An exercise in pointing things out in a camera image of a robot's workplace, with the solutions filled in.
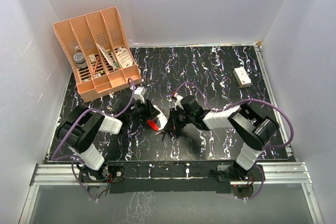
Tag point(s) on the orange pencil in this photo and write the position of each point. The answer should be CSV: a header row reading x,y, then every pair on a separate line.
x,y
96,65

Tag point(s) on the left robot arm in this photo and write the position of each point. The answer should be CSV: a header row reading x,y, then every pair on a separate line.
x,y
82,125

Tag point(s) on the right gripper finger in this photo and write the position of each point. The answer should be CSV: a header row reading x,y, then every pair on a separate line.
x,y
179,125
172,122

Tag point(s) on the white blister pack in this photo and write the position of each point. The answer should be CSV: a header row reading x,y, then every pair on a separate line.
x,y
124,57

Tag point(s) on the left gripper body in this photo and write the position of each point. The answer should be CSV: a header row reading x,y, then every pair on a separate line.
x,y
139,112

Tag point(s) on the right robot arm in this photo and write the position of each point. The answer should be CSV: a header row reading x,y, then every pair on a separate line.
x,y
255,130

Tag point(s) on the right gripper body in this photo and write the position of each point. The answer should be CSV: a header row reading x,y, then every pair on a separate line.
x,y
184,116

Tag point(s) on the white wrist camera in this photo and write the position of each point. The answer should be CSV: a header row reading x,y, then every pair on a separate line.
x,y
177,100
139,94

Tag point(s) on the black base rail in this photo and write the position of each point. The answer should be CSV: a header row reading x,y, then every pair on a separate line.
x,y
177,176

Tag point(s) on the round grey tin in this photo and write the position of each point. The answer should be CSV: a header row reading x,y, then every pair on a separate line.
x,y
79,60

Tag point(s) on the small white card box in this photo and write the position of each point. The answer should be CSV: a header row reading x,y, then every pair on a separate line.
x,y
92,58

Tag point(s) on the white paper packet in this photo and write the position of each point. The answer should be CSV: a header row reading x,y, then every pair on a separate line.
x,y
108,57

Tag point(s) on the small white cardboard box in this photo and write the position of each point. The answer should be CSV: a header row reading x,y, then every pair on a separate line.
x,y
242,77

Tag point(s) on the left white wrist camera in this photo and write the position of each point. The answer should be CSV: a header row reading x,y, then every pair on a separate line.
x,y
139,94

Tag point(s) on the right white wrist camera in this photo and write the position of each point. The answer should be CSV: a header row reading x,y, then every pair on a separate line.
x,y
177,100

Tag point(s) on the orange plastic desk organizer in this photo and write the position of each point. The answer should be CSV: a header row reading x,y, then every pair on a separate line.
x,y
80,34

